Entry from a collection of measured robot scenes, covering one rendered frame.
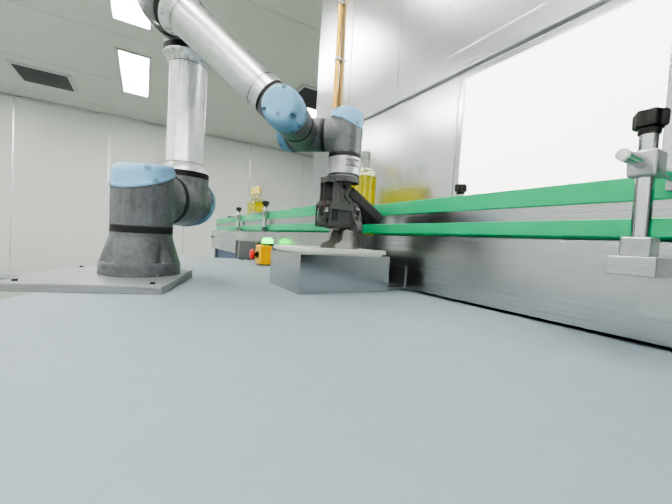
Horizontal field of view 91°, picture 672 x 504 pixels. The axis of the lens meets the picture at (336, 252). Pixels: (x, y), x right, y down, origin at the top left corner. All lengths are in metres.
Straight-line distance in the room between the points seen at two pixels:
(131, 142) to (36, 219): 1.86
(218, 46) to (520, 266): 0.67
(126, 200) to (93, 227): 6.02
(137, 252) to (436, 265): 0.60
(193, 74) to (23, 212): 6.11
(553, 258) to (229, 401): 0.50
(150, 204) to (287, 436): 0.61
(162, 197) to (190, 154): 0.17
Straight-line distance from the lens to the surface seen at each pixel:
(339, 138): 0.76
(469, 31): 1.14
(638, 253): 0.45
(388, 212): 0.88
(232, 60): 0.74
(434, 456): 0.21
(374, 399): 0.25
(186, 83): 0.93
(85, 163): 6.87
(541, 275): 0.60
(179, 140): 0.90
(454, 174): 0.96
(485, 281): 0.66
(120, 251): 0.75
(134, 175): 0.76
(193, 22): 0.81
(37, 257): 6.90
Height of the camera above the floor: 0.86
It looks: 2 degrees down
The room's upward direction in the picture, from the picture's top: 3 degrees clockwise
